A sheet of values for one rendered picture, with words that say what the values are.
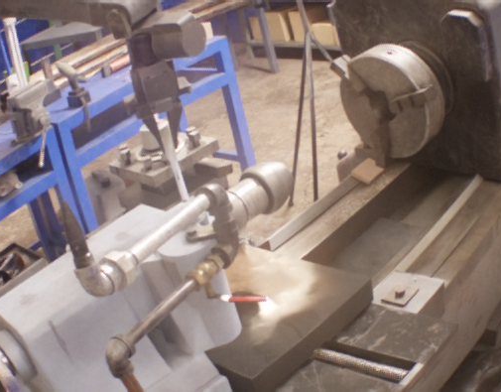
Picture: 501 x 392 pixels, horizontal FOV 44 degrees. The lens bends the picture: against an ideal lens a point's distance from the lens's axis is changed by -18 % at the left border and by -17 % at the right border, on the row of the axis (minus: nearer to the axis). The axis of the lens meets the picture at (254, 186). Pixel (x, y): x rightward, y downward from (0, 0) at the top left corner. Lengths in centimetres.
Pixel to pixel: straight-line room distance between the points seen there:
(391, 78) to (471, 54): 23
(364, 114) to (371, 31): 26
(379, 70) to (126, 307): 79
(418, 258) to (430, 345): 36
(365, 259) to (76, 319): 91
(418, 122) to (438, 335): 54
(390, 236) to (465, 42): 57
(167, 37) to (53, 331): 46
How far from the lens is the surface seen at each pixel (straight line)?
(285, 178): 127
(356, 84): 155
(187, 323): 107
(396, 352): 117
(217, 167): 142
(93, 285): 77
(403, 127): 156
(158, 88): 97
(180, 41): 98
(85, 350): 100
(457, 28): 155
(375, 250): 174
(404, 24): 169
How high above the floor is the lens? 164
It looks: 25 degrees down
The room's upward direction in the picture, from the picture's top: 13 degrees counter-clockwise
